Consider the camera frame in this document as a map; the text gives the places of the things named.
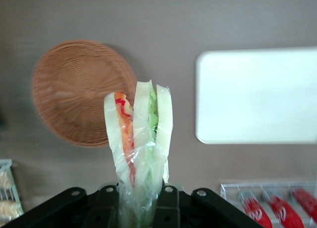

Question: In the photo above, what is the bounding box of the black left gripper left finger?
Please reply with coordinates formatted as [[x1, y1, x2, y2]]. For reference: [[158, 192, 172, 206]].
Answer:
[[86, 182, 121, 228]]

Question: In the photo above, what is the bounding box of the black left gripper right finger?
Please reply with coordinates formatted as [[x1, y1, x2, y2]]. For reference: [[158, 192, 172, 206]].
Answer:
[[154, 184, 185, 228]]

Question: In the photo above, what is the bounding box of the plastic-wrapped sandwich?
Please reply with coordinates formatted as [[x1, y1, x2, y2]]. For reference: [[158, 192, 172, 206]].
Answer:
[[104, 79, 174, 228]]

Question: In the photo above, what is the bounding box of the round wicker basket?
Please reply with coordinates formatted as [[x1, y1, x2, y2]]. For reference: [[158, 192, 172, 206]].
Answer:
[[31, 39, 137, 148]]

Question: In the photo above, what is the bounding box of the cream plastic tray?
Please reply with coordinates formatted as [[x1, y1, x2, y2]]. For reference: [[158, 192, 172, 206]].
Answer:
[[195, 46, 317, 145]]

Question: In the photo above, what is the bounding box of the clear acrylic bottle rack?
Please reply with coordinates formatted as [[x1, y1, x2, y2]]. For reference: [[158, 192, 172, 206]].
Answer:
[[219, 181, 317, 228]]

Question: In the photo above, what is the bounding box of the red cola bottle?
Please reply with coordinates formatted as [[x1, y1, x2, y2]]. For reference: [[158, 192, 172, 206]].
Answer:
[[291, 188, 317, 224], [237, 190, 273, 228], [262, 189, 305, 228]]

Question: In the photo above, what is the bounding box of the wrapped bread pack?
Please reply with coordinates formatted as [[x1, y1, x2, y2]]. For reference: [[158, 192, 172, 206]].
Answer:
[[0, 170, 13, 189], [0, 200, 22, 217]]

